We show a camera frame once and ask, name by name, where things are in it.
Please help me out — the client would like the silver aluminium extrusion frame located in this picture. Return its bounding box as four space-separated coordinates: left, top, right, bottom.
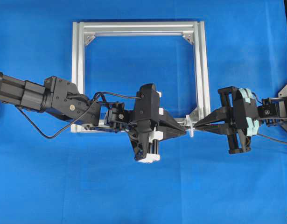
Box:
71 21 211 137

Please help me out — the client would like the white string loop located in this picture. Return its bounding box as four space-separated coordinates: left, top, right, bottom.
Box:
184 114 196 138

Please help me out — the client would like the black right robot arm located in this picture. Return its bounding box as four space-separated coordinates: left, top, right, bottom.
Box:
194 86 287 154

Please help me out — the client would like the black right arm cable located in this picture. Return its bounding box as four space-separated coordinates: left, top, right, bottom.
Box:
252 92 287 147

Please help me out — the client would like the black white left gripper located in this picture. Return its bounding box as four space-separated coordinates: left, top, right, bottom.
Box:
128 84 186 163

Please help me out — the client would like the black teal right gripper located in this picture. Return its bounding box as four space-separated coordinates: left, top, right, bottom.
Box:
195 86 259 154

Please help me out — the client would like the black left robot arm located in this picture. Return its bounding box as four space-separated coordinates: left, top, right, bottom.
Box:
0 72 186 163

